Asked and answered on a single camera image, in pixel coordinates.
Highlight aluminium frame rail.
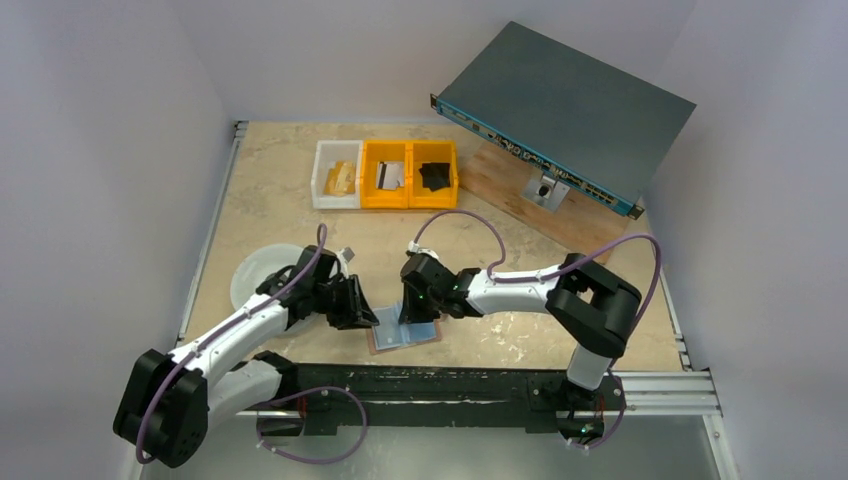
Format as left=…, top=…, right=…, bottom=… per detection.
left=618, top=371, right=722, bottom=416

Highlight gold cards in white bin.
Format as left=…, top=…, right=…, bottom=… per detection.
left=323, top=161, right=357, bottom=197

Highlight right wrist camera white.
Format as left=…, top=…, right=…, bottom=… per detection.
left=406, top=241, right=440, bottom=260

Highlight right yellow plastic bin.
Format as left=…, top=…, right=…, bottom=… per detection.
left=408, top=140, right=459, bottom=210

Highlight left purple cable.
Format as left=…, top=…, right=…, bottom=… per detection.
left=135, top=223, right=329, bottom=465

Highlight metal mounting bracket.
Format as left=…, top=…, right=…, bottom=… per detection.
left=522, top=174, right=570, bottom=212

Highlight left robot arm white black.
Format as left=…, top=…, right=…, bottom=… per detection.
left=112, top=245, right=379, bottom=468

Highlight middle yellow plastic bin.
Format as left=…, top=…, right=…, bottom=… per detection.
left=360, top=140, right=410, bottom=209

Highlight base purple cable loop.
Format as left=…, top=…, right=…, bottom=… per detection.
left=256, top=389, right=368, bottom=468

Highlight white plastic bin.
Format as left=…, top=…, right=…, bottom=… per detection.
left=310, top=140, right=364, bottom=210

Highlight blue grey network switch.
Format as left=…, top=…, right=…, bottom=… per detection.
left=430, top=21, right=696, bottom=219

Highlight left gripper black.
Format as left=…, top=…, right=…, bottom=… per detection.
left=312, top=273, right=378, bottom=329

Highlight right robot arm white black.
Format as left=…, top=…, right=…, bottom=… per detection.
left=399, top=253, right=642, bottom=407

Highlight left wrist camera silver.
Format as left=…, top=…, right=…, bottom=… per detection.
left=337, top=247, right=355, bottom=264

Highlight brown leather card holder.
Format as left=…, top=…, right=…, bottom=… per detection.
left=367, top=303, right=444, bottom=356

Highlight yellow plastic bin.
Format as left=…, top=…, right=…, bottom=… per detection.
left=408, top=140, right=459, bottom=210
left=360, top=140, right=410, bottom=209

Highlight plywood board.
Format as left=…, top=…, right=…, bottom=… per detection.
left=457, top=141, right=640, bottom=253

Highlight black card in yellow bin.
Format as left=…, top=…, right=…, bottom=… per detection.
left=418, top=162, right=452, bottom=192

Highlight silver card in yellow bin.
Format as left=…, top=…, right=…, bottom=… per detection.
left=375, top=161, right=405, bottom=191

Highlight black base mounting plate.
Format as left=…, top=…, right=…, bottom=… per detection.
left=254, top=353, right=627, bottom=441

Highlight white tape roll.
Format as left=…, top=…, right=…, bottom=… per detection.
left=229, top=243, right=303, bottom=310

